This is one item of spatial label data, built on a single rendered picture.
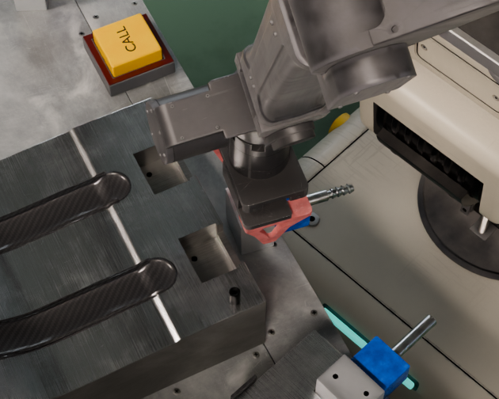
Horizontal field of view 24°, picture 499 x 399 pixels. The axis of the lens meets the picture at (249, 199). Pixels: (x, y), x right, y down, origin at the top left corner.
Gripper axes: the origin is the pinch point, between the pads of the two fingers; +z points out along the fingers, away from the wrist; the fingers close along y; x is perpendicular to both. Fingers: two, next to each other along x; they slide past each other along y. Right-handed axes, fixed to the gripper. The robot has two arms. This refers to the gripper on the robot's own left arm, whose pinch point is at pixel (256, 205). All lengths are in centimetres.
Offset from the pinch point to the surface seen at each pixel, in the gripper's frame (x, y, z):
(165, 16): 17, -99, 85
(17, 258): -24.0, 0.3, -3.2
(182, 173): -6.3, -4.5, -2.3
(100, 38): -8.9, -26.9, 1.3
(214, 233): -5.5, 3.2, -2.4
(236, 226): -2.5, 1.1, 1.1
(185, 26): 20, -95, 85
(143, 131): -8.8, -9.3, -4.1
